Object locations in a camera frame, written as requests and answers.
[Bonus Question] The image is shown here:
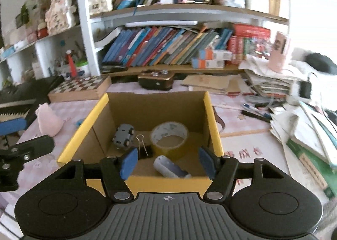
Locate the red bottle figurine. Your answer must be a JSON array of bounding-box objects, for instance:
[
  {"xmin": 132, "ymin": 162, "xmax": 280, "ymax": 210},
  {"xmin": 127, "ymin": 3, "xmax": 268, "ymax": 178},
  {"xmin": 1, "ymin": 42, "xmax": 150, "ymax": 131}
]
[{"xmin": 66, "ymin": 49, "xmax": 77, "ymax": 78}]

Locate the white green jar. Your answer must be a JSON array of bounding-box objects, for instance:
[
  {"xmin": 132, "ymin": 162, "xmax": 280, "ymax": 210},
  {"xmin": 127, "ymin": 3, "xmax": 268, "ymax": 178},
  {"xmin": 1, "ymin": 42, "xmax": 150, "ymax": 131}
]
[{"xmin": 75, "ymin": 61, "xmax": 91, "ymax": 78}]

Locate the pink pen holder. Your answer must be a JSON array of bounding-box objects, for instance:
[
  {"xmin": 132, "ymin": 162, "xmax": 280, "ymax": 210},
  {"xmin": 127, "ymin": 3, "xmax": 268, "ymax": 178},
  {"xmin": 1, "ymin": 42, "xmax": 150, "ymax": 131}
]
[{"xmin": 268, "ymin": 32, "xmax": 289, "ymax": 73}]

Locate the black Yamaha keyboard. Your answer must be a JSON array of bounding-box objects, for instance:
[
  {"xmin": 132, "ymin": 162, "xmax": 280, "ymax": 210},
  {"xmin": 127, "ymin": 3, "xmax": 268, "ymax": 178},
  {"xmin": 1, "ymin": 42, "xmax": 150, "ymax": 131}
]
[{"xmin": 1, "ymin": 76, "xmax": 64, "ymax": 130}]

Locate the pink plush pig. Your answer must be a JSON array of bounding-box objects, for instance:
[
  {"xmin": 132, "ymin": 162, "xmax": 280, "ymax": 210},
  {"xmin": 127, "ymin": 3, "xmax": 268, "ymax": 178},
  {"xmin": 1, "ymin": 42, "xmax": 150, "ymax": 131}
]
[{"xmin": 35, "ymin": 103, "xmax": 64, "ymax": 137}]

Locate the yellow cardboard box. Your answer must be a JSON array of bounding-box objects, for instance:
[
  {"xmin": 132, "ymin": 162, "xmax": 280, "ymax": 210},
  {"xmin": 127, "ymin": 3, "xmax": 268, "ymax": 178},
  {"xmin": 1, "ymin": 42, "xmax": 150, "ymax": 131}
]
[{"xmin": 58, "ymin": 91, "xmax": 223, "ymax": 194}]

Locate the white spray bottle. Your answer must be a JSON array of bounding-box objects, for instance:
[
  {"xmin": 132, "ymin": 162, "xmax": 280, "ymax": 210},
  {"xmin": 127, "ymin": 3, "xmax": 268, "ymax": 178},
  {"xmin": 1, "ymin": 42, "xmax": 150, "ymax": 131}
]
[{"xmin": 153, "ymin": 155, "xmax": 191, "ymax": 178}]

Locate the white bookshelf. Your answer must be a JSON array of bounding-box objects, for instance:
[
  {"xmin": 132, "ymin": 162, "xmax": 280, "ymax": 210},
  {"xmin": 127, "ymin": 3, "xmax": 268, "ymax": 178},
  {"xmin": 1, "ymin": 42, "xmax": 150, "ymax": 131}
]
[{"xmin": 1, "ymin": 0, "xmax": 289, "ymax": 82}]

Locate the stack of papers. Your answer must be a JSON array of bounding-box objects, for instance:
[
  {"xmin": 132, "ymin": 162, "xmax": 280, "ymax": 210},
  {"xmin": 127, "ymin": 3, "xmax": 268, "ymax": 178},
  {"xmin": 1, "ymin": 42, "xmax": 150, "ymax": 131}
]
[{"xmin": 239, "ymin": 55, "xmax": 336, "ymax": 199}]

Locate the wooden chess board box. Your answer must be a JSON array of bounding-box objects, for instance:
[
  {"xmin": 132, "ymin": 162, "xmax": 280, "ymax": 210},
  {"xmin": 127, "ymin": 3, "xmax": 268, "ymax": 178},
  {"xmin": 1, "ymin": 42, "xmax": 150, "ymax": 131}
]
[{"xmin": 48, "ymin": 76, "xmax": 111, "ymax": 103}]

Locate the yellow tape roll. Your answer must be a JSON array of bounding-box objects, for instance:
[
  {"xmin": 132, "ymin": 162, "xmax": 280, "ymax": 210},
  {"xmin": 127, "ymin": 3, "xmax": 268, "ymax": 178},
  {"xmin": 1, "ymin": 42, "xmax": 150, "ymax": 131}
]
[{"xmin": 150, "ymin": 121, "xmax": 189, "ymax": 160}]

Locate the pink checkered tablecloth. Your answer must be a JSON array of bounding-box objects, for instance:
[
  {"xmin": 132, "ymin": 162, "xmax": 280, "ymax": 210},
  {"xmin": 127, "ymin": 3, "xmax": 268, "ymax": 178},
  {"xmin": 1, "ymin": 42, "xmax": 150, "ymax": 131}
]
[{"xmin": 1, "ymin": 91, "xmax": 289, "ymax": 205}]

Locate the black brown small case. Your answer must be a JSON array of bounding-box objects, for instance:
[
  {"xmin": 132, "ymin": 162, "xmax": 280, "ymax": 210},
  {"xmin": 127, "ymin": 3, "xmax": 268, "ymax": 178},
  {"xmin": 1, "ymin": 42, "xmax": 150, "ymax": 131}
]
[{"xmin": 138, "ymin": 69, "xmax": 175, "ymax": 91}]

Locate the grey toy car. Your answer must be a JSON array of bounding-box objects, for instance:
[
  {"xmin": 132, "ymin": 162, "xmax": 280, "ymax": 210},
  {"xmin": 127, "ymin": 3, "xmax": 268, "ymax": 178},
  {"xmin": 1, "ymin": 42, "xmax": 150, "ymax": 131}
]
[{"xmin": 112, "ymin": 124, "xmax": 135, "ymax": 149}]

